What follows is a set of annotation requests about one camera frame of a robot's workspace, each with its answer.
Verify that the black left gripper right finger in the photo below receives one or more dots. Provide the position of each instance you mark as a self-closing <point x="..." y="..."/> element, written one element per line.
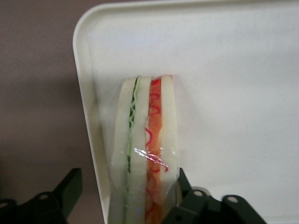
<point x="210" y="210"/>

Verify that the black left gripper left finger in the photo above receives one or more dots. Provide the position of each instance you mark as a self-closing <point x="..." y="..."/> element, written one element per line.
<point x="46" y="207"/>

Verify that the triangle sandwich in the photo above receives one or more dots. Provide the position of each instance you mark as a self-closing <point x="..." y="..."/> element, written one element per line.
<point x="140" y="140"/>

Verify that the beige plastic serving tray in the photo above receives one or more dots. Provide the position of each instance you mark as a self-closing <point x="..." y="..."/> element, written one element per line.
<point x="233" y="93"/>

